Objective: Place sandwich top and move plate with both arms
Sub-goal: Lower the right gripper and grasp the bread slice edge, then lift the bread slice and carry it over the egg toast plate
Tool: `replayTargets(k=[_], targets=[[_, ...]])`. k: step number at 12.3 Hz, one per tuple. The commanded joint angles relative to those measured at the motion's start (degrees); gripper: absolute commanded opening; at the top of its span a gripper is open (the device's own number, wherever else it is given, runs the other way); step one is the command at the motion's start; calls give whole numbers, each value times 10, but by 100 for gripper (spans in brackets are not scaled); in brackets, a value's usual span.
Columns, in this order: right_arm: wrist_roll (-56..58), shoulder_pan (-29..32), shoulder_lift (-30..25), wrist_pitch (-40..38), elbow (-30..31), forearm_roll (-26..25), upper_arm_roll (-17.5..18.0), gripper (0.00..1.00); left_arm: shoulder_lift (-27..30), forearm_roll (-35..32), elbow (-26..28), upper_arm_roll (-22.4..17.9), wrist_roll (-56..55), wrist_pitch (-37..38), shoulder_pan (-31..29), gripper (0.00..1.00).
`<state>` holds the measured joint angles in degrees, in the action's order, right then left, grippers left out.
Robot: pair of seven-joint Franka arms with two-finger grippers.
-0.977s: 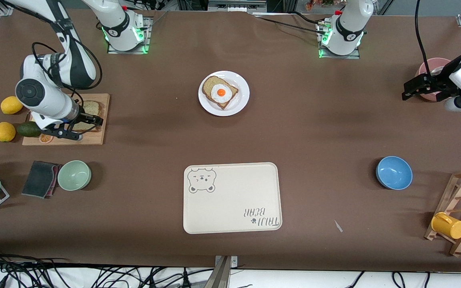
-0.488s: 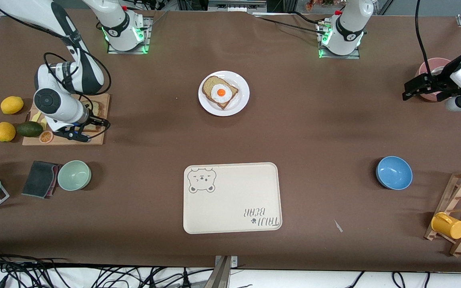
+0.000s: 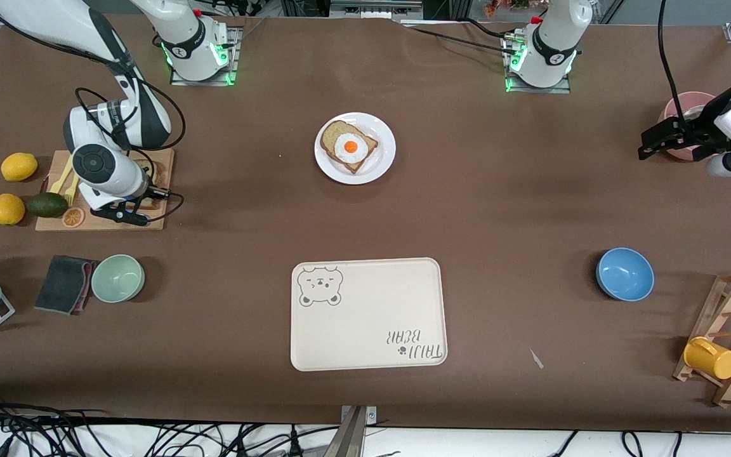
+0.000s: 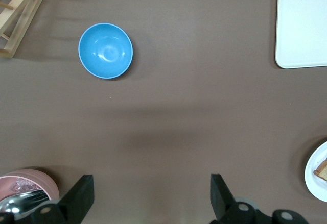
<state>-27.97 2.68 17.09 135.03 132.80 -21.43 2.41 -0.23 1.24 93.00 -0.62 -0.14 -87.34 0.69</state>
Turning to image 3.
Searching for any wooden cutting board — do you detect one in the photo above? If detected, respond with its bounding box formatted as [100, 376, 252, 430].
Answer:
[35, 149, 175, 232]

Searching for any white round plate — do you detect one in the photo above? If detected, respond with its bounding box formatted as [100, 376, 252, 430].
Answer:
[314, 112, 397, 185]

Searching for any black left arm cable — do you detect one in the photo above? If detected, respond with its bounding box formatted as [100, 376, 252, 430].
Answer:
[657, 0, 687, 128]

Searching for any yellow mug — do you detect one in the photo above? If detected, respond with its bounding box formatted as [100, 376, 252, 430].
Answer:
[683, 336, 731, 381]

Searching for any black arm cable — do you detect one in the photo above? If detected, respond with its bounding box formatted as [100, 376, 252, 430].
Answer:
[76, 88, 186, 223]
[657, 0, 687, 128]

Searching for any pale green bowl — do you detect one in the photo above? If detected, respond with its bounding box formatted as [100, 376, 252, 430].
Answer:
[91, 254, 146, 303]

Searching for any orange-yellow round citrus fruit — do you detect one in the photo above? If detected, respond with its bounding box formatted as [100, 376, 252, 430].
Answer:
[0, 193, 26, 226]

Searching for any thin black power cable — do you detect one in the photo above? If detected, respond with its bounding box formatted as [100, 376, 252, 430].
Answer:
[400, 22, 522, 56]

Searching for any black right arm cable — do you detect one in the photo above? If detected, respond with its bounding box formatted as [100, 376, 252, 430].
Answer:
[76, 88, 186, 223]

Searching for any yellow plastic knife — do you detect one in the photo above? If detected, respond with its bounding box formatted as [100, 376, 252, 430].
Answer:
[49, 156, 74, 194]

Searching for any yellow lemon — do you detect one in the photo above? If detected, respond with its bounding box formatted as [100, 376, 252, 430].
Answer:
[1, 152, 39, 183]

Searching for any beige bear-print tray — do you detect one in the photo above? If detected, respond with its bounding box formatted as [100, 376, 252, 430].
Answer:
[290, 257, 449, 372]

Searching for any blue bowl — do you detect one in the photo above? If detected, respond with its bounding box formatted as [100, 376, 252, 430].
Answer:
[596, 247, 655, 302]

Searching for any pink bowl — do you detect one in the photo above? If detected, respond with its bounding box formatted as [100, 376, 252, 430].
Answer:
[657, 91, 718, 161]

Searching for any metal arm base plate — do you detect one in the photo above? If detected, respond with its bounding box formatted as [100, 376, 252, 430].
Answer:
[504, 30, 573, 95]
[169, 25, 243, 87]

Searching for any wooden mug rack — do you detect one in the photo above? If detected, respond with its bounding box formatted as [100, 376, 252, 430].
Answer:
[672, 268, 731, 408]

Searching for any pale toast bread slice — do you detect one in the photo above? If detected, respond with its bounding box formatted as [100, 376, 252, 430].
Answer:
[134, 159, 162, 211]

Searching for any fried egg toy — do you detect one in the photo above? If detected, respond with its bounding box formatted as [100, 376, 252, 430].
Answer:
[334, 133, 369, 162]

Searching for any black cable tangle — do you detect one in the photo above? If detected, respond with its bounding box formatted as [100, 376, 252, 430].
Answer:
[0, 388, 341, 457]

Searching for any aluminium frame rail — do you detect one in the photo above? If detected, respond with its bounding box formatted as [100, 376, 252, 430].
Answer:
[329, 0, 425, 21]

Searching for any grey folded cloth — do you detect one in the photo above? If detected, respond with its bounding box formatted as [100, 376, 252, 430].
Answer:
[34, 255, 96, 316]

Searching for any green avocado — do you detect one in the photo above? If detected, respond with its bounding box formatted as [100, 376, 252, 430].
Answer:
[26, 192, 69, 219]

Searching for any metal table edge bracket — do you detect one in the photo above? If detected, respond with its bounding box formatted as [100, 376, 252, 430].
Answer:
[334, 405, 379, 457]

